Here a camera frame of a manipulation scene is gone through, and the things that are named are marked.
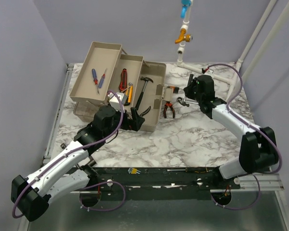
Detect blue handled screwdriver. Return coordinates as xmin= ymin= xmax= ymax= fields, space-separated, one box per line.
xmin=92 ymin=68 xmax=99 ymax=94

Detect yellow hex key set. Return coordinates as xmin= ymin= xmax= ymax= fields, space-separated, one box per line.
xmin=128 ymin=167 xmax=141 ymax=174

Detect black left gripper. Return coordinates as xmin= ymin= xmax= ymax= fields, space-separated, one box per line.
xmin=104 ymin=105 xmax=145 ymax=138

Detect black metal base rail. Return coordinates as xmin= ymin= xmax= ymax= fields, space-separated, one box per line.
xmin=81 ymin=166 xmax=240 ymax=201

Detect white PVC pipe frame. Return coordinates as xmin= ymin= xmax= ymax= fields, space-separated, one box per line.
xmin=176 ymin=0 xmax=289 ymax=101

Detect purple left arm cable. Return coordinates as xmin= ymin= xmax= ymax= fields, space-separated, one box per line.
xmin=12 ymin=90 xmax=127 ymax=218

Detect blue red screwdriver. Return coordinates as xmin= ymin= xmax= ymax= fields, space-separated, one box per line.
xmin=98 ymin=68 xmax=107 ymax=89

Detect aluminium extrusion frame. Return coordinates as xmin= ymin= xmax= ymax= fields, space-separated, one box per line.
xmin=16 ymin=64 xmax=74 ymax=231

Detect blue valve handle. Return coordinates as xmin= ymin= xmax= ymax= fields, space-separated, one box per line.
xmin=180 ymin=0 xmax=192 ymax=19

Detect black-handled claw hammer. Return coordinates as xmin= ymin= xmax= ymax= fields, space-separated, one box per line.
xmin=135 ymin=77 xmax=154 ymax=110

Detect grey black wire stripper pliers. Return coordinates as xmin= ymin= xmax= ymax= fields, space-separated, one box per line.
xmin=139 ymin=106 xmax=151 ymax=117

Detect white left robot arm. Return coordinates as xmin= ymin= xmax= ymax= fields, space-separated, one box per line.
xmin=11 ymin=105 xmax=145 ymax=221

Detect red black utility knife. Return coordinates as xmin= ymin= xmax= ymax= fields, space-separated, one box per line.
xmin=118 ymin=68 xmax=128 ymax=92

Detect orange brass tap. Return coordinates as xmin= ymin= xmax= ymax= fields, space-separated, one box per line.
xmin=175 ymin=28 xmax=193 ymax=44

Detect translucent grey-brown toolbox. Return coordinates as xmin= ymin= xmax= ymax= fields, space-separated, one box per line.
xmin=70 ymin=41 xmax=173 ymax=132

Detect orange black long-nose pliers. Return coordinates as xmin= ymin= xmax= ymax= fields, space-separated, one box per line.
xmin=162 ymin=101 xmax=176 ymax=119

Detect yellow black utility knife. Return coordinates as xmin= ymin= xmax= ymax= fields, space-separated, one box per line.
xmin=124 ymin=83 xmax=133 ymax=106

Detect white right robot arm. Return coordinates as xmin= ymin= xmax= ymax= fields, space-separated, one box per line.
xmin=184 ymin=75 xmax=281 ymax=189

